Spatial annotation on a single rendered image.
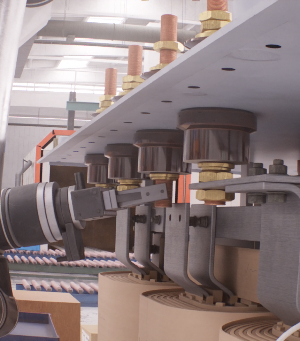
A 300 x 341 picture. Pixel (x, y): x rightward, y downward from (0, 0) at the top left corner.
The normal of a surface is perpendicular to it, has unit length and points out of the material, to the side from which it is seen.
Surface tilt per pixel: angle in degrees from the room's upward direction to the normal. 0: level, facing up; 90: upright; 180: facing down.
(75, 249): 112
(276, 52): 180
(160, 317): 90
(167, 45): 90
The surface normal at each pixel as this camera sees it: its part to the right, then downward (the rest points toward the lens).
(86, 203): -0.11, -0.06
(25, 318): 0.18, -0.05
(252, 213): -0.97, -0.05
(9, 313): 0.99, 0.14
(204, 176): -0.58, -0.07
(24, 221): -0.07, 0.18
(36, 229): -0.01, 0.45
